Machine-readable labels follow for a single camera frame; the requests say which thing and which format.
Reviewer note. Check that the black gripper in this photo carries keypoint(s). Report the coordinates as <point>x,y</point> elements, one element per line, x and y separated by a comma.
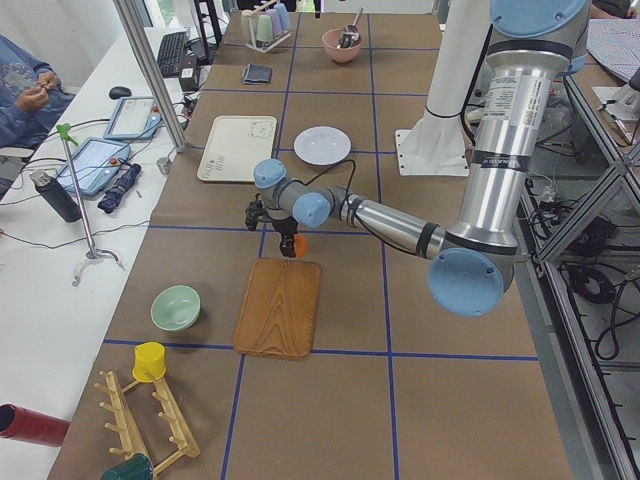
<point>284,228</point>

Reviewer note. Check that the green bowl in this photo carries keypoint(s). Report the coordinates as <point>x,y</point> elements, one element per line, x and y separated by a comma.
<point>176,308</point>

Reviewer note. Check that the near teach pendant tablet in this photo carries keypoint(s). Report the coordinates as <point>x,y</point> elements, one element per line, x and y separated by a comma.
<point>95,162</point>

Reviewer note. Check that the metal scoop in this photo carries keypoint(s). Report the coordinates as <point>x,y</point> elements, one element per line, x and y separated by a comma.
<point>350,33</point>

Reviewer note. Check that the pink bowl with ice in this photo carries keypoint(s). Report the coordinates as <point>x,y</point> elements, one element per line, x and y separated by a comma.
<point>336,49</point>

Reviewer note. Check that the wooden tray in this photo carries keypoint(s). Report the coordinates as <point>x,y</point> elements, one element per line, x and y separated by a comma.
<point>279,308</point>

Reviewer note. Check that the black computer mouse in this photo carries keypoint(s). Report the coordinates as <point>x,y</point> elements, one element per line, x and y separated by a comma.
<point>118,92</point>

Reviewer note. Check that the folded navy umbrella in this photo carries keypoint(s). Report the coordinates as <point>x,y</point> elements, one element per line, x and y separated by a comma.
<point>123,184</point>

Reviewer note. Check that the dark green cup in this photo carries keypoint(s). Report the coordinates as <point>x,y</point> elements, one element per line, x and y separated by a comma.
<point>138,467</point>

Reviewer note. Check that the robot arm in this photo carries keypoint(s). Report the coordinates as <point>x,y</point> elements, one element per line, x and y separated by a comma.
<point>493,75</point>

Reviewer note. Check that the grey folded cloth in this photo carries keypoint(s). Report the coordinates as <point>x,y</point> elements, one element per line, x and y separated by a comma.
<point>256,74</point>

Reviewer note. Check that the red cylinder bottle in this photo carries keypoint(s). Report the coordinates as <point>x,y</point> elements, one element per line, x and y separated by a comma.
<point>21,424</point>

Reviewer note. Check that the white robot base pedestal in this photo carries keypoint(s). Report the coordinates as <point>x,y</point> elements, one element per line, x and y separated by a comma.
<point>435,146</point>

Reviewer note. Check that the white plate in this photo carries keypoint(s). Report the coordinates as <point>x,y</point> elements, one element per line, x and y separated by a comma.
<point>322,145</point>

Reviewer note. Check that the aluminium frame post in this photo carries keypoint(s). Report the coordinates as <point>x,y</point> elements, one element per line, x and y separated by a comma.
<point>134,29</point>

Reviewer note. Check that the small black box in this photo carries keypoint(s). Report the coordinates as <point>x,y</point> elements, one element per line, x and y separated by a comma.
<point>189,79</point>

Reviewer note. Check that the small metal cylinder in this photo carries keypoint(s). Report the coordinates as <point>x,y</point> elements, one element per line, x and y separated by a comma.
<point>164,165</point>

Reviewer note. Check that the black water bottle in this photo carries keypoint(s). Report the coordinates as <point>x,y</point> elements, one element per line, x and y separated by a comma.
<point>55,195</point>

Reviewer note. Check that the black keyboard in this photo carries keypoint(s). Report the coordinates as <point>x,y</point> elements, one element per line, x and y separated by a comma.
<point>171,52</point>

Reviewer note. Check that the wooden cup rack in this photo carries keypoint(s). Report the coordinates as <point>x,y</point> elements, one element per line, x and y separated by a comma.
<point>148,420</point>

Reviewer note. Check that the purple cup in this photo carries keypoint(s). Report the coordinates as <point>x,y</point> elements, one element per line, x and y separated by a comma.
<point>275,22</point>

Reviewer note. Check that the yellow cup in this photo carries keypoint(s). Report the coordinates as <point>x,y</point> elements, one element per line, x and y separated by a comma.
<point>149,362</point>

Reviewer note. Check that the orange mandarin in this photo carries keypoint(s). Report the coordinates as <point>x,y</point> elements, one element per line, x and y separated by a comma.
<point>301,246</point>

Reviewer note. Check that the metal stand with green clip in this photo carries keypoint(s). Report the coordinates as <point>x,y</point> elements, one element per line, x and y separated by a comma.
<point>94,254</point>

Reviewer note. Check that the teach pendant tablet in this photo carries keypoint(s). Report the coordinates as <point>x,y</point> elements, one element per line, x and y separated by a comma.
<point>95,162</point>
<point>133,118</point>

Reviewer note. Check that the seated person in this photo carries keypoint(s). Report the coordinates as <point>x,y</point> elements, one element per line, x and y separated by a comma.
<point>32,97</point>

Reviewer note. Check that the far teach pendant tablet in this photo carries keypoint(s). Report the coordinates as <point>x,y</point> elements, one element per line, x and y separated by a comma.
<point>133,118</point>

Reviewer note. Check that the cream bear tray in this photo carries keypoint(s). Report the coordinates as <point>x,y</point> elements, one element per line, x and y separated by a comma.
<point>236,144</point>

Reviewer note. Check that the blue cup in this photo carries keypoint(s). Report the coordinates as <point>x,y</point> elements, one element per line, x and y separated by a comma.
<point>283,15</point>

